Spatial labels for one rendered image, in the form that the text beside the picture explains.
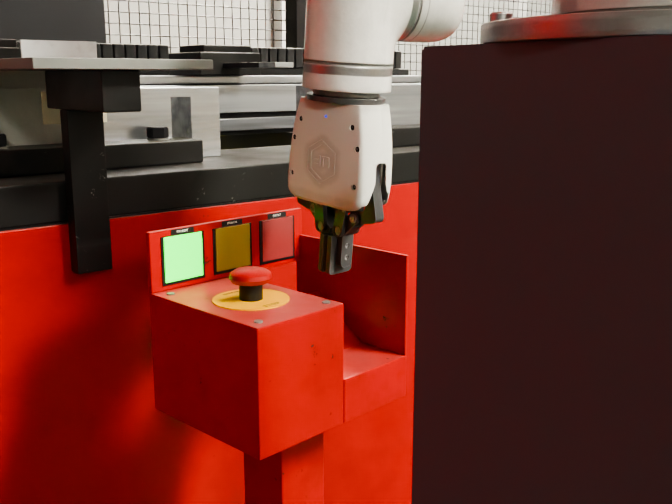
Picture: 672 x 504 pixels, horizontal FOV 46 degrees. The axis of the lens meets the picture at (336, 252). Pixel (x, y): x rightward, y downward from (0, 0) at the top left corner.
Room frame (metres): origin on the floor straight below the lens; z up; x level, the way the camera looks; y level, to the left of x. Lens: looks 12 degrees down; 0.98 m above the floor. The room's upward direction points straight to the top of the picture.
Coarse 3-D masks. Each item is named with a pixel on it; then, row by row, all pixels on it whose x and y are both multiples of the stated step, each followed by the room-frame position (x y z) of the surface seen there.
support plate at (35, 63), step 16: (0, 64) 0.77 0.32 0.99; (16, 64) 0.74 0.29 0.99; (32, 64) 0.71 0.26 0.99; (48, 64) 0.71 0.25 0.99; (64, 64) 0.72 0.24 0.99; (80, 64) 0.73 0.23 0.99; (96, 64) 0.74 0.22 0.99; (112, 64) 0.75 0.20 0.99; (128, 64) 0.76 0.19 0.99; (144, 64) 0.77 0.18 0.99; (160, 64) 0.78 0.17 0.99; (176, 64) 0.79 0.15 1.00; (192, 64) 0.81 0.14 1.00; (208, 64) 0.82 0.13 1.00
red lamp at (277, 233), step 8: (264, 224) 0.84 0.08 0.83; (272, 224) 0.85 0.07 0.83; (280, 224) 0.86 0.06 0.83; (288, 224) 0.87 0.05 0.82; (264, 232) 0.84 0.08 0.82; (272, 232) 0.85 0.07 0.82; (280, 232) 0.86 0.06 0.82; (288, 232) 0.87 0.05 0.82; (264, 240) 0.84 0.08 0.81; (272, 240) 0.85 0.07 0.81; (280, 240) 0.86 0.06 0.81; (288, 240) 0.87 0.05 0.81; (264, 248) 0.84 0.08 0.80; (272, 248) 0.85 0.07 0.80; (280, 248) 0.86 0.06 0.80; (288, 248) 0.87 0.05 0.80; (264, 256) 0.84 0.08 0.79; (272, 256) 0.85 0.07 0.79; (280, 256) 0.86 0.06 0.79; (288, 256) 0.87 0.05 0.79
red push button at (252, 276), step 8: (232, 272) 0.72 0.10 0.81; (240, 272) 0.71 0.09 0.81; (248, 272) 0.71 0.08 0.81; (256, 272) 0.71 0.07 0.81; (264, 272) 0.71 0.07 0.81; (232, 280) 0.71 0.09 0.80; (240, 280) 0.70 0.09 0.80; (248, 280) 0.70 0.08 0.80; (256, 280) 0.70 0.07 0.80; (264, 280) 0.71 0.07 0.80; (240, 288) 0.71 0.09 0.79; (248, 288) 0.71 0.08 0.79; (256, 288) 0.71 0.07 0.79; (240, 296) 0.71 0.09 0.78; (248, 296) 0.71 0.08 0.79; (256, 296) 0.71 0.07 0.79
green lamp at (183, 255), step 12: (168, 240) 0.75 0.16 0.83; (180, 240) 0.76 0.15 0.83; (192, 240) 0.77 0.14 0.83; (168, 252) 0.75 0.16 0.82; (180, 252) 0.76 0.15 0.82; (192, 252) 0.77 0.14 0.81; (168, 264) 0.75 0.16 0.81; (180, 264) 0.76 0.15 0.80; (192, 264) 0.77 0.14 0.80; (168, 276) 0.75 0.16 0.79; (180, 276) 0.76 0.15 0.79; (192, 276) 0.77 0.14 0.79
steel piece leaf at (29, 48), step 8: (24, 40) 0.88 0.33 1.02; (32, 40) 0.89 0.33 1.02; (40, 40) 0.90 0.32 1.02; (48, 40) 0.90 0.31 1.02; (24, 48) 0.88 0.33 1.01; (32, 48) 0.89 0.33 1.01; (40, 48) 0.90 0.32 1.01; (48, 48) 0.90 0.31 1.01; (56, 48) 0.91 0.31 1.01; (64, 48) 0.91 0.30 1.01; (72, 48) 0.92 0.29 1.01; (80, 48) 0.92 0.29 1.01; (88, 48) 0.93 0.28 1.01; (96, 48) 0.94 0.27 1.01; (24, 56) 0.88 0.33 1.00; (32, 56) 0.89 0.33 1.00; (40, 56) 0.90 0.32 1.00; (48, 56) 0.90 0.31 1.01; (56, 56) 0.91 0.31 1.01; (64, 56) 0.91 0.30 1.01; (72, 56) 0.92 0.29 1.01; (80, 56) 0.92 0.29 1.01; (88, 56) 0.93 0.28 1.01; (96, 56) 0.94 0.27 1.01
